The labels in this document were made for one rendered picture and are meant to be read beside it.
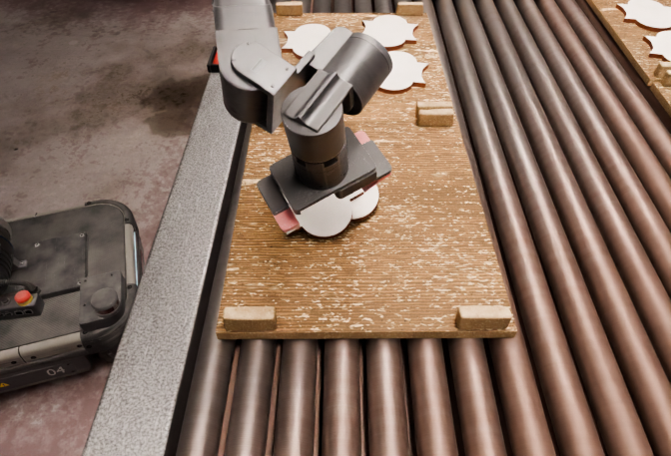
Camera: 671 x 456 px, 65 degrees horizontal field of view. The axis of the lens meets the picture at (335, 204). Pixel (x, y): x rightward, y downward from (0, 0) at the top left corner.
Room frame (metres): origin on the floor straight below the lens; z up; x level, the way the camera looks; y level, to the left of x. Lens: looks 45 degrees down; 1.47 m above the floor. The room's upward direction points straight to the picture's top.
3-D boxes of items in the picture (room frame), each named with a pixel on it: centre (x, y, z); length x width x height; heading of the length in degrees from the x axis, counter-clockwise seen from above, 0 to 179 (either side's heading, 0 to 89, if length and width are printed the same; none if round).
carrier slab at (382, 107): (0.94, -0.03, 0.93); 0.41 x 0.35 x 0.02; 0
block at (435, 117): (0.73, -0.17, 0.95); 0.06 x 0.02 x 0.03; 90
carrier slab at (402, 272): (0.53, -0.03, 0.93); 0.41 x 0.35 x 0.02; 0
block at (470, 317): (0.34, -0.17, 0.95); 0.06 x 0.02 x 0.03; 90
